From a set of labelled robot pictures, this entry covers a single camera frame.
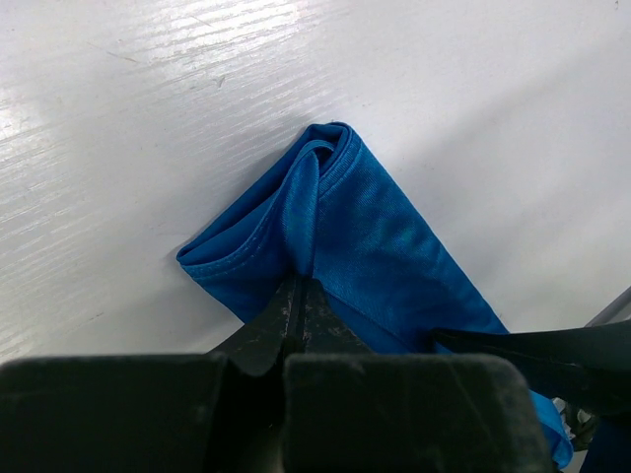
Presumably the aluminium rail frame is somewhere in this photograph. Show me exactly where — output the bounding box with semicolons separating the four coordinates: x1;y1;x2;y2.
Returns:
587;287;631;327

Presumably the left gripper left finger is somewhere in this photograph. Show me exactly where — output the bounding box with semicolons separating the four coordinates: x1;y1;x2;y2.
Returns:
1;277;302;472

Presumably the blue cloth napkin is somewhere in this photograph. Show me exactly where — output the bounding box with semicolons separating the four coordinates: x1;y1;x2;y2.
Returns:
177;123;573;472

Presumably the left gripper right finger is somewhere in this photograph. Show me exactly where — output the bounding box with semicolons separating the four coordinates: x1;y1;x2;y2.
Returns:
284;278;552;472

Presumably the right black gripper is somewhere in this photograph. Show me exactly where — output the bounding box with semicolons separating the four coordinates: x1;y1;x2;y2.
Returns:
432;320;630;424

